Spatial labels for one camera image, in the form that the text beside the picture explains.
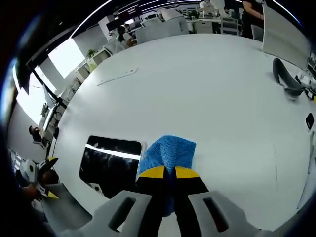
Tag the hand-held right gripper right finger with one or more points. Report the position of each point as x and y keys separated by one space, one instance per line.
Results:
x=197 y=200

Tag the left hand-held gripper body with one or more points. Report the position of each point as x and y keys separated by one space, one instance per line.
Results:
x=30 y=170

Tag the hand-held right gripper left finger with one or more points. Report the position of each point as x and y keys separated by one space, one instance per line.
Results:
x=138 y=200

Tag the blue cleaning cloth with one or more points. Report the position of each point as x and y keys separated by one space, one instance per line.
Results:
x=172 y=153

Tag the person's left hand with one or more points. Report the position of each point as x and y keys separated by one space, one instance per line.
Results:
x=30 y=192

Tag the potted green plant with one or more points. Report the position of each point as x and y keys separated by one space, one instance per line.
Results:
x=44 y=110
x=91 y=53

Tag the small monitor on stand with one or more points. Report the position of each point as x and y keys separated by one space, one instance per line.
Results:
x=48 y=97

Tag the black stand pole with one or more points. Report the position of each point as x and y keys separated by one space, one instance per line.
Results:
x=49 y=91

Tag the black hanging screen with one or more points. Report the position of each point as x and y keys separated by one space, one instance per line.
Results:
x=23 y=76

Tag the white table socket plate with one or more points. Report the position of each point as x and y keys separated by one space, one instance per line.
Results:
x=118 y=76

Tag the white device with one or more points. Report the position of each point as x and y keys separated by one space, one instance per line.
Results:
x=313 y=150

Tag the black clip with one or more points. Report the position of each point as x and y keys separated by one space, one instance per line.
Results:
x=309 y=121

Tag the yellow and white gadget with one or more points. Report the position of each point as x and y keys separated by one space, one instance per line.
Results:
x=311 y=92

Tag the grey monitor back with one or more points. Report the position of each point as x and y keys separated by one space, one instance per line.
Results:
x=284 y=37

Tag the dark wall screen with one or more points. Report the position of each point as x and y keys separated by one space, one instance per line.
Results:
x=129 y=11

